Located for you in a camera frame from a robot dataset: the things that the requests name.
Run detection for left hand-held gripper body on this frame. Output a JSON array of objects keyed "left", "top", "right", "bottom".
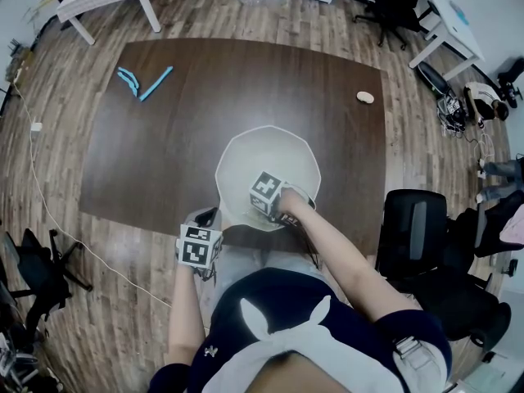
[{"left": 175, "top": 223, "right": 224, "bottom": 270}]

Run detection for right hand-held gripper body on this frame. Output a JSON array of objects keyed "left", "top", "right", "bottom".
[{"left": 248, "top": 170, "right": 318, "bottom": 218}]

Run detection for beige frying pan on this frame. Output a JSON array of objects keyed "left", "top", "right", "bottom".
[{"left": 215, "top": 124, "right": 323, "bottom": 233}]

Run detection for person's left forearm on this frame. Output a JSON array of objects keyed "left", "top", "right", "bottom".
[{"left": 165, "top": 264, "right": 206, "bottom": 364}]

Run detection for person's right forearm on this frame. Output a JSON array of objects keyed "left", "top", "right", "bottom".
[{"left": 278, "top": 188, "right": 422, "bottom": 323}]

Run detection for grey shorts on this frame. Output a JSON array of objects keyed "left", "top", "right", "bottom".
[{"left": 212, "top": 246, "right": 324, "bottom": 298}]

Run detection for navy and white shirt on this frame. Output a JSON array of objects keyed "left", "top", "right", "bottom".
[{"left": 149, "top": 267, "right": 454, "bottom": 393}]

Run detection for blue straight stick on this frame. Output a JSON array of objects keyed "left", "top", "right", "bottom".
[{"left": 138, "top": 65, "right": 174, "bottom": 102}]

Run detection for blue curved strip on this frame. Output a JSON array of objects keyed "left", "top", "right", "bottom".
[
  {"left": 117, "top": 70, "right": 138, "bottom": 97},
  {"left": 119, "top": 66, "right": 140, "bottom": 90}
]

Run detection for black oval case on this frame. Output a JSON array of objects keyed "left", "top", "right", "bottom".
[{"left": 417, "top": 61, "right": 451, "bottom": 97}]

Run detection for white desk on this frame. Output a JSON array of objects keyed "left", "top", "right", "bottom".
[{"left": 408, "top": 0, "right": 486, "bottom": 82}]

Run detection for pink garment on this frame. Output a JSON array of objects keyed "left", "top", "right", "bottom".
[{"left": 499, "top": 205, "right": 524, "bottom": 245}]

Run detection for light blue item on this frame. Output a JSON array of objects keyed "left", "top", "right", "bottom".
[{"left": 449, "top": 1, "right": 471, "bottom": 26}]

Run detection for white floor cable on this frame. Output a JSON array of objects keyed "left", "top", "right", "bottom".
[{"left": 11, "top": 79, "right": 173, "bottom": 309}]

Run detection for tangle of cables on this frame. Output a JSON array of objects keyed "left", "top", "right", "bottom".
[{"left": 436, "top": 94, "right": 468, "bottom": 137}]

